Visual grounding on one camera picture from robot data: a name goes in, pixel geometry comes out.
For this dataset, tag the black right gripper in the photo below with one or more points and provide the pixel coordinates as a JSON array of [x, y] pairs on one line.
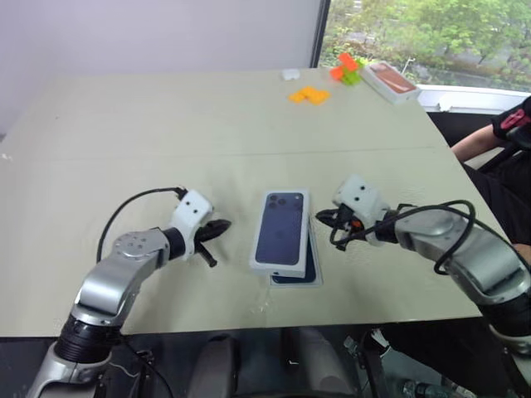
[[347, 217]]

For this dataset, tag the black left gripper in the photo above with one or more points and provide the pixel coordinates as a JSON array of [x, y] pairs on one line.
[[201, 234]]

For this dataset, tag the white phone box lid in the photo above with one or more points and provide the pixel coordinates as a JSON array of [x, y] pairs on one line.
[[280, 232]]

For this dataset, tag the dark blue smartphone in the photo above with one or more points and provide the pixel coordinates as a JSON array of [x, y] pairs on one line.
[[312, 265]]

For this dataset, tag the white box with paper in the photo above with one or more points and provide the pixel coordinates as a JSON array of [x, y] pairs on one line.
[[320, 273]]

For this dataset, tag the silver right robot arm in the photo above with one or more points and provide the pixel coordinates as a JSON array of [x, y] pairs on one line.
[[469, 248]]

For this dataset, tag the person's right forearm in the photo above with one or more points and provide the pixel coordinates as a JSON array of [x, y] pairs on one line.
[[477, 143]]

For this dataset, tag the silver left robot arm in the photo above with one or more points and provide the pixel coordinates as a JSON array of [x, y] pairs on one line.
[[120, 265]]

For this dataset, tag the white box with orange phone print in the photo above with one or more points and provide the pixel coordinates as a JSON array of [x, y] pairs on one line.
[[392, 82]]

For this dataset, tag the grey rounded robot leg shape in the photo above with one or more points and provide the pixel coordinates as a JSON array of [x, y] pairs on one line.
[[315, 365], [213, 365]]

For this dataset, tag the yellow toy brick assembly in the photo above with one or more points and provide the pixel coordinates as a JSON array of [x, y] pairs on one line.
[[310, 95]]

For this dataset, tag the orange toy brick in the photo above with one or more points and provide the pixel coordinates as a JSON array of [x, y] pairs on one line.
[[336, 73], [347, 60]]

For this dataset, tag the white earbuds case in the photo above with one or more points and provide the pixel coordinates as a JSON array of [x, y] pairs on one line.
[[290, 74]]

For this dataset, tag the person's black clothed body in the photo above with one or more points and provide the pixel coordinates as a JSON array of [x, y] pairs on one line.
[[506, 186]]

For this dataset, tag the white window sill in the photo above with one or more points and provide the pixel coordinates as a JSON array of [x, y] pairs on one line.
[[469, 98]]

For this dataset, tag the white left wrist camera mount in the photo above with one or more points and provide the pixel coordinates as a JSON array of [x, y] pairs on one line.
[[191, 211]]

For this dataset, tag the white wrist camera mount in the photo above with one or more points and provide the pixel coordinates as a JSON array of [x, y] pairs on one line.
[[191, 211], [365, 199]]

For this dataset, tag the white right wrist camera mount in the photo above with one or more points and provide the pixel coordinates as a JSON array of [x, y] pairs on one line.
[[365, 199]]

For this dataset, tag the black window frame post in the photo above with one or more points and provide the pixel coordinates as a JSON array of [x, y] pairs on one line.
[[320, 33]]

